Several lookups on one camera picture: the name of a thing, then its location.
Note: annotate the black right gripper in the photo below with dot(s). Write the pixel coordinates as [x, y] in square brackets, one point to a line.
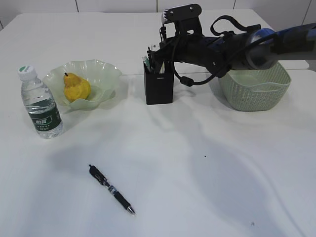
[192, 49]

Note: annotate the black pen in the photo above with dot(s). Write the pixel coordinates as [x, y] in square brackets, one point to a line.
[149, 54]
[97, 174]
[162, 32]

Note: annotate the teal utility knife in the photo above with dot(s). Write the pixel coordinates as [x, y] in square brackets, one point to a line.
[147, 63]

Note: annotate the yellow pear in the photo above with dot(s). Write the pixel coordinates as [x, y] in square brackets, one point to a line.
[75, 87]

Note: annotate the clear water bottle green label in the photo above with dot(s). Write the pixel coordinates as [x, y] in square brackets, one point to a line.
[39, 104]

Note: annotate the transparent plastic ruler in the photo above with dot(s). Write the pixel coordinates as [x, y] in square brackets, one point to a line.
[154, 47]

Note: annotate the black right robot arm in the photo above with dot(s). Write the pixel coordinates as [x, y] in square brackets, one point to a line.
[258, 50]

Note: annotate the black square pen holder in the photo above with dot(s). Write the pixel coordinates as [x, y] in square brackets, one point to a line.
[158, 87]

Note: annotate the green wavy glass plate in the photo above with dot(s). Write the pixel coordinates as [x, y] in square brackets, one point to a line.
[103, 79]

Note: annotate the green woven plastic basket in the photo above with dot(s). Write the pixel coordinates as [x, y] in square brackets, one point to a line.
[255, 90]

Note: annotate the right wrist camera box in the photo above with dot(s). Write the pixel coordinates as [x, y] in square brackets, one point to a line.
[185, 18]

